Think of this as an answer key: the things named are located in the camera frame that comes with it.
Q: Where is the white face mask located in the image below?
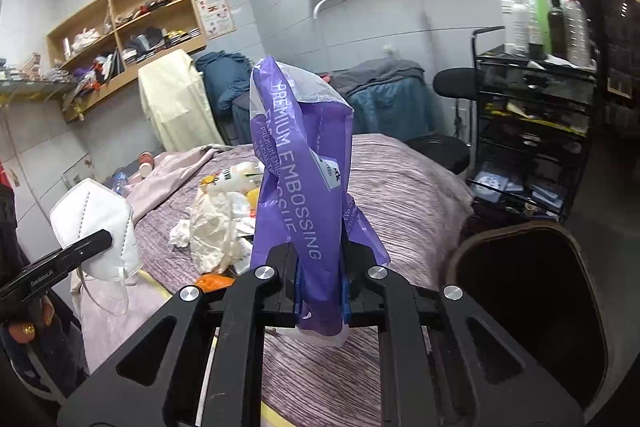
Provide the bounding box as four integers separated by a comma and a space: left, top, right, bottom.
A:
50, 179, 142, 282

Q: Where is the white tissue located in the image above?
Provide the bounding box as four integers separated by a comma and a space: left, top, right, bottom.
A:
168, 219, 191, 248

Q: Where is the purple tissue pack wrapper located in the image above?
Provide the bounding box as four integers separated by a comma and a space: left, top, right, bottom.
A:
250, 56, 390, 337

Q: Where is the orange fruit peel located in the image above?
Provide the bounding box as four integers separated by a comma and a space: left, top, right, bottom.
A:
194, 273, 234, 293

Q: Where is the dark brown trash bin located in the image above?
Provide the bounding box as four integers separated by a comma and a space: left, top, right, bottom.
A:
442, 221, 608, 410

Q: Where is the person's left hand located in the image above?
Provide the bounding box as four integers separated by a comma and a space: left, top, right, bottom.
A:
8, 296, 55, 345

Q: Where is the pink folded blanket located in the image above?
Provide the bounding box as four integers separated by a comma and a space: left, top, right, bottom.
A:
125, 145, 231, 225

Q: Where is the cream cloth on chair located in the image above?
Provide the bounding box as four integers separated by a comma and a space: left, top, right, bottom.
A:
138, 49, 224, 152

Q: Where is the blue covered massage bed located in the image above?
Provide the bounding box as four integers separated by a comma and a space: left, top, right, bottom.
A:
230, 56, 436, 145

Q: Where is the black mesh rolling cart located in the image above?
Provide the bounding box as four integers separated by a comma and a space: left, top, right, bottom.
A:
468, 26, 598, 222

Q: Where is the blue bundled blanket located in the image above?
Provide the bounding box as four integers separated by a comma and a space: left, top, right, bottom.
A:
195, 51, 253, 117

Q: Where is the white pump bottle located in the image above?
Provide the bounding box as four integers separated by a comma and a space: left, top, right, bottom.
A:
502, 0, 529, 57

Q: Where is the dark brown bottle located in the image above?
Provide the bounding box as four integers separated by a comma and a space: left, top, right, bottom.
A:
548, 0, 567, 58

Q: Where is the clear plastic bottle red cap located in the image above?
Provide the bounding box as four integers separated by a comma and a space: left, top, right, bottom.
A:
564, 0, 591, 68

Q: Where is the green lotion bottle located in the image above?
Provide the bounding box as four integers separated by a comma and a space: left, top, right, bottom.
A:
525, 0, 551, 60

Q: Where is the wooden cubby wall shelf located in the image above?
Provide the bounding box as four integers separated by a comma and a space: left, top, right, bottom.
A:
46, 0, 206, 122

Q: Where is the wall poster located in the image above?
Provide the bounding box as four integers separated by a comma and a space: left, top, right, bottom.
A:
195, 0, 235, 40

